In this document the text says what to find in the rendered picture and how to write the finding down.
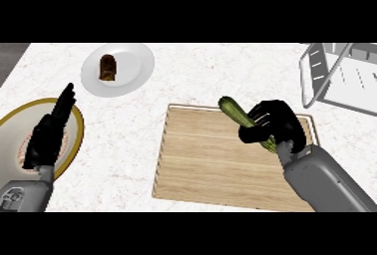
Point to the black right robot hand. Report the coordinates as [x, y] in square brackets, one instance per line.
[279, 124]

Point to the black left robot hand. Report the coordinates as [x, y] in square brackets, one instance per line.
[46, 139]

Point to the green squash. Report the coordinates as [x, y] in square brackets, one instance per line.
[235, 112]

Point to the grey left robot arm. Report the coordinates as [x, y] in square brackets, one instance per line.
[26, 192]

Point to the pale wooden tray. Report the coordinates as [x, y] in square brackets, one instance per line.
[220, 166]

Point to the gold-rimmed white plate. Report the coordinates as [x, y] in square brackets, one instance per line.
[12, 139]

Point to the brown pastry piece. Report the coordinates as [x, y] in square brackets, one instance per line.
[106, 68]

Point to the white round plate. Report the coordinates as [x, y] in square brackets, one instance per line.
[128, 71]

